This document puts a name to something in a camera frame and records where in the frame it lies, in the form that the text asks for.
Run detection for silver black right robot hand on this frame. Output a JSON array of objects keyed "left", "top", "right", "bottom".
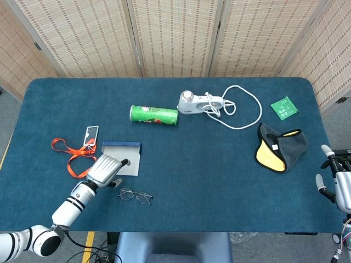
[{"left": 315, "top": 144, "right": 351, "bottom": 214}]

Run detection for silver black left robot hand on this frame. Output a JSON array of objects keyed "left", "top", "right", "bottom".
[{"left": 86, "top": 153, "right": 132, "bottom": 190}]

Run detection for blue and grey case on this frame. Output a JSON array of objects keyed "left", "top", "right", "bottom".
[{"left": 101, "top": 140, "right": 143, "bottom": 178}]

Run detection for thin-framed eyeglasses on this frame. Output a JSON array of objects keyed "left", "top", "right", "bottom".
[{"left": 118, "top": 187, "right": 154, "bottom": 206}]

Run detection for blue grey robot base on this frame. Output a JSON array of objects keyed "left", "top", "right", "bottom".
[{"left": 114, "top": 232, "right": 233, "bottom": 263}]

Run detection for clear badge card holder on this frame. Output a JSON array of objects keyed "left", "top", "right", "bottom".
[{"left": 83, "top": 125, "right": 100, "bottom": 147}]

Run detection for grey yellow cloth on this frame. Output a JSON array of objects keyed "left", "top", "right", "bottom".
[{"left": 254, "top": 122, "right": 308, "bottom": 174}]

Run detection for black table leg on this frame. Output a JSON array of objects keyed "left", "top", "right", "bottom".
[{"left": 106, "top": 232, "right": 118, "bottom": 261}]

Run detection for green chips can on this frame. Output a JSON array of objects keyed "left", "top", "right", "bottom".
[{"left": 129, "top": 105, "right": 179, "bottom": 127}]

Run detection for green square packet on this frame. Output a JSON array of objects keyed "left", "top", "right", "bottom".
[{"left": 270, "top": 96, "right": 299, "bottom": 121}]

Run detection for blue table cover cloth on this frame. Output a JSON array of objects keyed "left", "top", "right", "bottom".
[{"left": 0, "top": 77, "right": 347, "bottom": 233}]

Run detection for white handheld appliance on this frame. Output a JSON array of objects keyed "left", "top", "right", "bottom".
[{"left": 177, "top": 90, "right": 224, "bottom": 115}]

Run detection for clear plastic wrap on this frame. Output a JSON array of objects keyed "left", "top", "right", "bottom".
[{"left": 229, "top": 232, "right": 259, "bottom": 244}]

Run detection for bamboo folding screen panel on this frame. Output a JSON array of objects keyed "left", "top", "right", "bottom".
[
  {"left": 126, "top": 0, "right": 224, "bottom": 78},
  {"left": 279, "top": 0, "right": 351, "bottom": 113},
  {"left": 0, "top": 0, "right": 60, "bottom": 102},
  {"left": 5, "top": 0, "right": 143, "bottom": 79},
  {"left": 210, "top": 0, "right": 329, "bottom": 78}
]

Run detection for orange lanyard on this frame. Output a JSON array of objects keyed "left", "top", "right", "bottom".
[{"left": 51, "top": 138, "right": 98, "bottom": 179}]

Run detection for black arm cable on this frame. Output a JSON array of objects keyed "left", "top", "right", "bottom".
[{"left": 64, "top": 231, "right": 95, "bottom": 249}]

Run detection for white power cable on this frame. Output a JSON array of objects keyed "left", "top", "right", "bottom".
[{"left": 202, "top": 84, "right": 263, "bottom": 130}]

